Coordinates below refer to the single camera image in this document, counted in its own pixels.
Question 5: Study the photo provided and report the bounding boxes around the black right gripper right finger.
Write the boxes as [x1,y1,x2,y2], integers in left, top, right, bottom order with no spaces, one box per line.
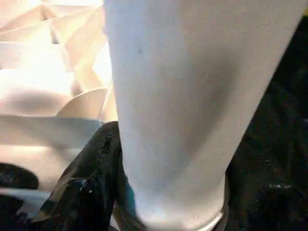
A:
[222,111,308,231]

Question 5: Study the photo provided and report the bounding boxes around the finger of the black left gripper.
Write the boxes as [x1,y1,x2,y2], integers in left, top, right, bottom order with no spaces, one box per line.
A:
[0,163,39,191]

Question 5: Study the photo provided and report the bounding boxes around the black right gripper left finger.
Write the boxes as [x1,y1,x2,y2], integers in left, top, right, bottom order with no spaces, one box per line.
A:
[30,121,138,231]

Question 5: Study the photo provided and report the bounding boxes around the white plastic table top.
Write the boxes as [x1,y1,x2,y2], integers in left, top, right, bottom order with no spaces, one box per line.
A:
[0,0,120,217]

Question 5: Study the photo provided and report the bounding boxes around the white plastic table leg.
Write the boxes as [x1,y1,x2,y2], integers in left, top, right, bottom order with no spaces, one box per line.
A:
[103,0,308,231]

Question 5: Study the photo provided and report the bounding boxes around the black mat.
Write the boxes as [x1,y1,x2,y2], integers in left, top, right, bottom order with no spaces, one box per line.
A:
[0,14,308,231]

